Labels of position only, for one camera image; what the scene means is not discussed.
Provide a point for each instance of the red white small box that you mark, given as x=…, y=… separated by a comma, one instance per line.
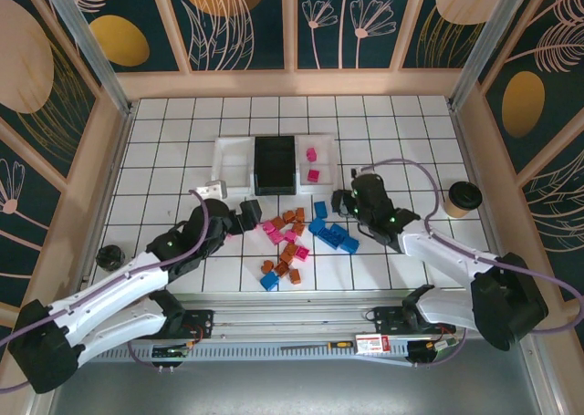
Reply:
x=372, y=344

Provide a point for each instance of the black plastic container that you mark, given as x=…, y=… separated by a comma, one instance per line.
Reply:
x=274, y=164

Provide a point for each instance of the grey metal base sheet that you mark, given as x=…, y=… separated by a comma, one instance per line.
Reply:
x=296, y=387

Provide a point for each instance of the aluminium frame post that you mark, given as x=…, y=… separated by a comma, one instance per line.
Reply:
x=85, y=36
x=490, y=36

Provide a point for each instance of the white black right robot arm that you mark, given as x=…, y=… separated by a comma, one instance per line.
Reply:
x=424, y=251

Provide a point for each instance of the white plastic container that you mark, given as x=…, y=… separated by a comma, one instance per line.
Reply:
x=232, y=159

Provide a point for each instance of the small bottle black cap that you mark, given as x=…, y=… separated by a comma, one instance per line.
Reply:
x=111, y=256

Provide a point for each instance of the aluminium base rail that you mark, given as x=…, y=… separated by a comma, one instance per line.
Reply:
x=296, y=319

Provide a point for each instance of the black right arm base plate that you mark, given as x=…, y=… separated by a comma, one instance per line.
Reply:
x=385, y=317

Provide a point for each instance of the orange lego brick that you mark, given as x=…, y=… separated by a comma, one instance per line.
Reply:
x=282, y=268
x=295, y=276
x=288, y=216
x=277, y=223
x=267, y=266
x=298, y=227
x=299, y=214
x=287, y=252

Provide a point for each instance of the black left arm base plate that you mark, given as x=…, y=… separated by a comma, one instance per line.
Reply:
x=203, y=317

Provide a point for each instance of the paper coffee cup black lid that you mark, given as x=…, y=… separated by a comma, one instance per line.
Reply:
x=456, y=207

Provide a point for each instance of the blue lego brick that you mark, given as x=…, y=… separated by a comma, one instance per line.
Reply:
x=269, y=280
x=317, y=227
x=320, y=210
x=350, y=245

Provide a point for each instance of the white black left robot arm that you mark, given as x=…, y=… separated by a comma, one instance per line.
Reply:
x=105, y=298

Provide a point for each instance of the blue lego plate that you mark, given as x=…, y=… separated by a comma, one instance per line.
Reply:
x=332, y=238

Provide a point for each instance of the translucent white container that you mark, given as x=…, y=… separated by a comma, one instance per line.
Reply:
x=319, y=148

